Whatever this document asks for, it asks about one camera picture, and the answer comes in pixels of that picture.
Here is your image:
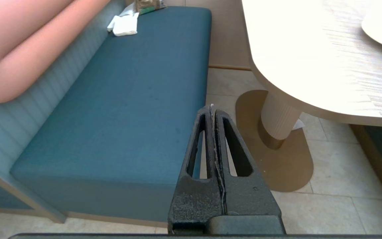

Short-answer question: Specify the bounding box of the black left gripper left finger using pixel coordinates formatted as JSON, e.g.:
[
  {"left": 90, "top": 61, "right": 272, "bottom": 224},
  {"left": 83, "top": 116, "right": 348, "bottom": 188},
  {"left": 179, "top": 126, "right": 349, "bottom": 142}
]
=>
[{"left": 167, "top": 105, "right": 227, "bottom": 232}]

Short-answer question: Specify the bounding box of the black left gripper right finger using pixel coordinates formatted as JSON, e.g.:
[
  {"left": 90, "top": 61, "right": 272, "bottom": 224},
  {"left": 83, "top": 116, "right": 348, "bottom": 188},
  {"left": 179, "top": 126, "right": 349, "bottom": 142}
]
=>
[{"left": 214, "top": 109, "right": 280, "bottom": 215}]

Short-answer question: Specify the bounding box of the folded white napkin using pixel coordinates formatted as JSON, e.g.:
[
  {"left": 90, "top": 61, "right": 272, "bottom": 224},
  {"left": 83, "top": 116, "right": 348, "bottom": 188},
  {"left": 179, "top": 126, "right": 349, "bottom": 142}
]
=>
[{"left": 107, "top": 8, "right": 140, "bottom": 37}]

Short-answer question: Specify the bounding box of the shiny snack bag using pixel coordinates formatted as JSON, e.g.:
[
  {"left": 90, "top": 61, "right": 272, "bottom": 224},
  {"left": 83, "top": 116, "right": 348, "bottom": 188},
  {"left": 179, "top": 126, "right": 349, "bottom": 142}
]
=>
[{"left": 135, "top": 0, "right": 167, "bottom": 15}]

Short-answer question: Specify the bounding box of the pink bolster cushion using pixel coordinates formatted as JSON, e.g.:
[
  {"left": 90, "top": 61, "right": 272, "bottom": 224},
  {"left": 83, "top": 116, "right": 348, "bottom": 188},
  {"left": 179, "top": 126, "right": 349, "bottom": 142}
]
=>
[{"left": 0, "top": 0, "right": 112, "bottom": 104}]

